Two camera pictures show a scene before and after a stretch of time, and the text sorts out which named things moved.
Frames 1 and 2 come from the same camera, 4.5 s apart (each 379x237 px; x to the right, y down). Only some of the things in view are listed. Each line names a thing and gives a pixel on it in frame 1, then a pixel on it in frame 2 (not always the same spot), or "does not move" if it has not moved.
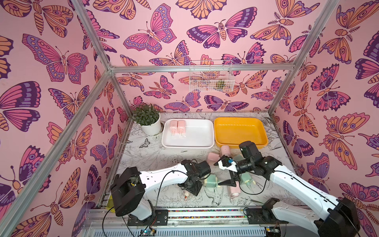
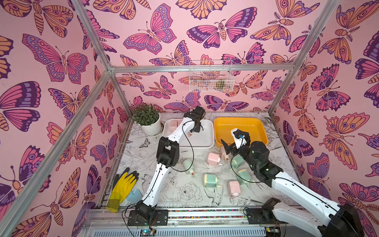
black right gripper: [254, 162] -> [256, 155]
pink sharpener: [173, 125] does not move
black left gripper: [196, 190] -> [198, 129]
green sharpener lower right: [246, 177] does not move
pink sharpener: [235, 191] does not move
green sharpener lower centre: [211, 181] does not move
